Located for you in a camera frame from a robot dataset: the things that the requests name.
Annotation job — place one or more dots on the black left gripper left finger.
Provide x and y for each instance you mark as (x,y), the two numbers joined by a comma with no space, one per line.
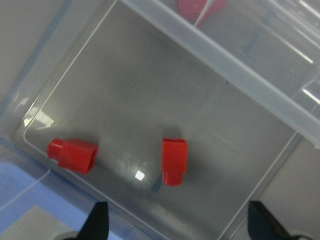
(96,226)

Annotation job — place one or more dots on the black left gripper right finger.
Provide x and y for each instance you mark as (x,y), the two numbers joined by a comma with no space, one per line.
(262,225)

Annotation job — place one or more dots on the red block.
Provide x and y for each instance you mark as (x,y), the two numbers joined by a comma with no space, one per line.
(174,158)
(73,154)
(197,11)

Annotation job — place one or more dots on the clear plastic box lid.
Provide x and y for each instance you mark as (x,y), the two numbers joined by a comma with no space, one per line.
(268,49)

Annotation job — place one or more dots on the blue plastic tray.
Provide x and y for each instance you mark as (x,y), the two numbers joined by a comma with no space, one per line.
(41,206)

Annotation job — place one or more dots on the clear plastic storage box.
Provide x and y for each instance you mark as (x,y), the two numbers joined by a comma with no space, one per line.
(97,71)

